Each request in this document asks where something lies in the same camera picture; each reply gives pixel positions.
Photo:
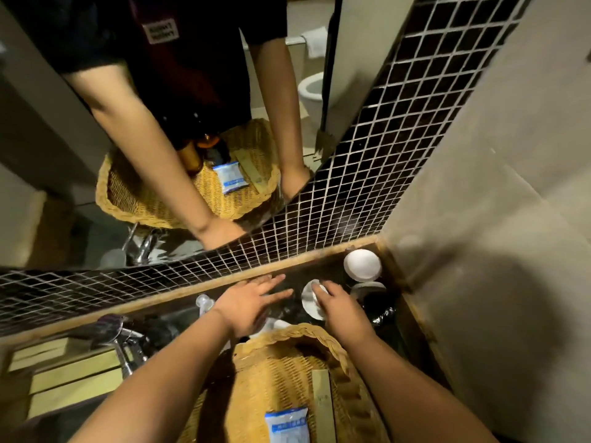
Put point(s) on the chrome faucet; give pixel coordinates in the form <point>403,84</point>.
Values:
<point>121,339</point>

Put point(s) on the person's right hand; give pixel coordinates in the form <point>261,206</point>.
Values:
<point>344,318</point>

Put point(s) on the person's left middle finger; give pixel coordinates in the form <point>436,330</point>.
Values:
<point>275,283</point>

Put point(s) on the blue and white packet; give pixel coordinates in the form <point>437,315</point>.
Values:
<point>286,426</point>

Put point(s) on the person's left little finger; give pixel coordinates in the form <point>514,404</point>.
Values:
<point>243,285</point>

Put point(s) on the person's left forearm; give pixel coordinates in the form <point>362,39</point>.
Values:
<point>157,387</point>

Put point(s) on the woven wicker basket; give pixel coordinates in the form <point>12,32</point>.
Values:
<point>272,378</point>

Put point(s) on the person's right forearm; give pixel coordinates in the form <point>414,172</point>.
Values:
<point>411,396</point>

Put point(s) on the person's left hand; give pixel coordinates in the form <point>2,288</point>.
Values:
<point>244,309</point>

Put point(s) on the flat beige paper packet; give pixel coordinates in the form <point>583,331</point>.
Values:
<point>323,405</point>

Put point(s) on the person's right fingers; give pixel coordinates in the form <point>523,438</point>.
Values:
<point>322,290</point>

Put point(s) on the wall mirror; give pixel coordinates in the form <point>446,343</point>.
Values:
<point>55,133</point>

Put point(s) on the white ceramic saucer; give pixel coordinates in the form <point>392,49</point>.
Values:
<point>369,287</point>

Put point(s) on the black plastic wrapper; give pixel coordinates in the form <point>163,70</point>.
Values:
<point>384,316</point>

